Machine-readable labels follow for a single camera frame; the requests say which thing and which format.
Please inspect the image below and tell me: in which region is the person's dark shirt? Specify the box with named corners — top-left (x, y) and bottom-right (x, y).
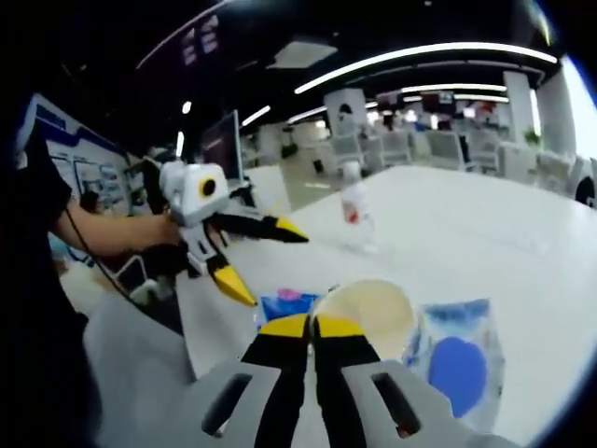
top-left (8, 123), bottom-right (102, 448)

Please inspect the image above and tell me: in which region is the blue tissue pack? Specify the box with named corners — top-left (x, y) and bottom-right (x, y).
top-left (255, 287), bottom-right (327, 335)

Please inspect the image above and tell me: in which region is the ceiling air vent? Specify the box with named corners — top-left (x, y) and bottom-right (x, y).
top-left (266, 39), bottom-right (338, 71)

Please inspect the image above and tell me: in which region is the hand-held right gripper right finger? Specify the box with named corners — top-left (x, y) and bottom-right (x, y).
top-left (311, 315), bottom-right (456, 448)

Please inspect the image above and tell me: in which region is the clear plastic water bottle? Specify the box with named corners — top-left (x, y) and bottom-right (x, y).
top-left (339, 161), bottom-right (380, 254)

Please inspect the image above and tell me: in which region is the person's left hand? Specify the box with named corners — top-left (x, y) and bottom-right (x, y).
top-left (148, 215), bottom-right (184, 247)

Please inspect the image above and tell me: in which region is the black office chair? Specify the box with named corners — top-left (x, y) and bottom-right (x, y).
top-left (574, 175), bottom-right (597, 209)

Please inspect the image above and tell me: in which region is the clear bag with blue disc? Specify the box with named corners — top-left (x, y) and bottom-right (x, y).
top-left (403, 298), bottom-right (507, 433)

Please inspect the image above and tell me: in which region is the purple hanging sign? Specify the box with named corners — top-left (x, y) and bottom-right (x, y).
top-left (180, 27), bottom-right (197, 65)
top-left (200, 14), bottom-right (220, 53)

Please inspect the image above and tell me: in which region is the blue white display board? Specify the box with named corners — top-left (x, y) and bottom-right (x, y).
top-left (35, 92), bottom-right (134, 211)

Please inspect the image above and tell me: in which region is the white paper cup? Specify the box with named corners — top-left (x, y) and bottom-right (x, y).
top-left (311, 278), bottom-right (421, 370)

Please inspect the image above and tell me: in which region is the dark computer monitor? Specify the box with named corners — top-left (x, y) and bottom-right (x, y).
top-left (199, 109), bottom-right (256, 209)

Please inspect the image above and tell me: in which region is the long ceiling light strip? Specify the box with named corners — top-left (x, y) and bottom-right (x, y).
top-left (293, 43), bottom-right (560, 95)

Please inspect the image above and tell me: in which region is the grey chair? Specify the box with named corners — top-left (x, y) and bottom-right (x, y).
top-left (83, 288), bottom-right (200, 448)

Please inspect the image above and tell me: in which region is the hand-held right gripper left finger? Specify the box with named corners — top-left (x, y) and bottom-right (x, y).
top-left (179, 313), bottom-right (312, 448)

